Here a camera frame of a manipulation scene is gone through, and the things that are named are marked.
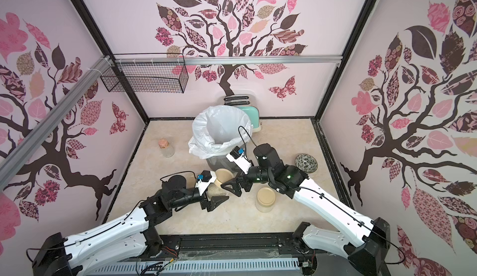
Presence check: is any aluminium rail left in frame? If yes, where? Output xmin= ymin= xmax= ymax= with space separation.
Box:
xmin=1 ymin=56 xmax=112 ymax=189

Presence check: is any white slotted cable duct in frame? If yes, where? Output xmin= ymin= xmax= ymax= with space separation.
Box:
xmin=90 ymin=258 xmax=301 ymax=276

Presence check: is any patterned ceramic bowl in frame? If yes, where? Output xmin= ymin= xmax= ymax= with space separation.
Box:
xmin=294 ymin=154 xmax=318 ymax=174

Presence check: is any glass jar beige lid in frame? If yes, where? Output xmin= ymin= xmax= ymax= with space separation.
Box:
xmin=255 ymin=187 xmax=276 ymax=213
xmin=185 ymin=174 xmax=196 ymax=189

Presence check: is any right glass jar beige lid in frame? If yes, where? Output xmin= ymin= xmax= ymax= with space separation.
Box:
xmin=255 ymin=187 xmax=276 ymax=213

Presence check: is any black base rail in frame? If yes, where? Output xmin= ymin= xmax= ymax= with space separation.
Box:
xmin=130 ymin=231 xmax=390 ymax=276

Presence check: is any mint green toaster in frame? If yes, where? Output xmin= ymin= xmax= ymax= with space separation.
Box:
xmin=222 ymin=94 xmax=262 ymax=133

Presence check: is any aluminium rail back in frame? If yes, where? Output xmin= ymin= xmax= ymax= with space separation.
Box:
xmin=114 ymin=54 xmax=342 ymax=66

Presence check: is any glass jar with rice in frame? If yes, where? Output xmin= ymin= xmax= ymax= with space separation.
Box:
xmin=207 ymin=182 xmax=228 ymax=198

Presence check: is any small bottle with cork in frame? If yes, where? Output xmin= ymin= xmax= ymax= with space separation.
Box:
xmin=158 ymin=138 xmax=175 ymax=158

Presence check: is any aluminium rail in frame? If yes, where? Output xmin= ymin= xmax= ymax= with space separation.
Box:
xmin=1 ymin=56 xmax=112 ymax=189
xmin=114 ymin=54 xmax=342 ymax=66

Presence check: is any black wire basket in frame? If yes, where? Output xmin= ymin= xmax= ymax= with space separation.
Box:
xmin=101 ymin=52 xmax=189 ymax=93

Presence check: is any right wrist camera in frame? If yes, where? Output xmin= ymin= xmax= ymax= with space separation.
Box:
xmin=226 ymin=146 xmax=253 ymax=174

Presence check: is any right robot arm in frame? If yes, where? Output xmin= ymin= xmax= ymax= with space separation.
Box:
xmin=222 ymin=144 xmax=393 ymax=276

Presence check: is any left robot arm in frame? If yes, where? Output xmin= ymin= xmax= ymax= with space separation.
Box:
xmin=32 ymin=170 xmax=228 ymax=276

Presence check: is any white plastic trash bag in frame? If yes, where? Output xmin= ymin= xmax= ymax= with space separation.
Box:
xmin=188 ymin=105 xmax=253 ymax=159

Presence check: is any left glass jar beige lid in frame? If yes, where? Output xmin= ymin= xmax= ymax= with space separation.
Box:
xmin=185 ymin=174 xmax=196 ymax=189

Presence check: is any grey mesh trash bin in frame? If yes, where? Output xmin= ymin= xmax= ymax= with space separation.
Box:
xmin=206 ymin=156 xmax=241 ymax=173

